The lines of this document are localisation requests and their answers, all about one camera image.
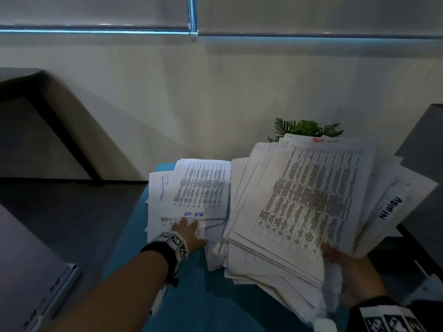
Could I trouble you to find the person's right hand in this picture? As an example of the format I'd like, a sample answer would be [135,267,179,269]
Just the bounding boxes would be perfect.
[320,242,385,308]

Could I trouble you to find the stack of collected papers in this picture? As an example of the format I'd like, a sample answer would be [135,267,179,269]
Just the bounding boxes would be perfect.
[213,133,438,324]

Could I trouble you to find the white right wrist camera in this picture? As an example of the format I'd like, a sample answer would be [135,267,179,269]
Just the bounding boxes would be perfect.
[313,318,338,332]

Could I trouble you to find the green potted fern plant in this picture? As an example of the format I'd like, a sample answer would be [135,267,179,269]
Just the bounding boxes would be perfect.
[268,118,344,143]

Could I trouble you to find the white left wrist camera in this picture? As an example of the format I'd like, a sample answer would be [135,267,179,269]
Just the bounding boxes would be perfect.
[148,285,169,317]

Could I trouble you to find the person's left forearm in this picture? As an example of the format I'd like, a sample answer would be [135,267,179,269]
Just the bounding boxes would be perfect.
[41,250,169,332]

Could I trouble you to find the person's left hand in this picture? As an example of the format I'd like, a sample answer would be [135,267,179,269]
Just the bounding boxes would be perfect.
[171,217,208,255]

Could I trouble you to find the paper sheet with blue handwriting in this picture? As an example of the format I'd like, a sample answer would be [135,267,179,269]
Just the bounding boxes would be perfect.
[172,159,232,221]

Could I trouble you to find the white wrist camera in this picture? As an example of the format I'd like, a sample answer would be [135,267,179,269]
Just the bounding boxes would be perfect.
[148,285,169,317]
[313,318,338,332]

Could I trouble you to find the dark grey black-framed desk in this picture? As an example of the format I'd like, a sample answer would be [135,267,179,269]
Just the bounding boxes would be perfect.
[0,68,104,186]

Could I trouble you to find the white bead blind chain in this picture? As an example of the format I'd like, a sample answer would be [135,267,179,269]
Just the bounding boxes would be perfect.
[186,0,200,41]

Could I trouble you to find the person's black trouser leg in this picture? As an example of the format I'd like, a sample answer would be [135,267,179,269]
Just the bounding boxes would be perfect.
[410,300,443,332]

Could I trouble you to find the printed papers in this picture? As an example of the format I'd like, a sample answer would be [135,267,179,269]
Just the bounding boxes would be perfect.
[145,159,232,272]

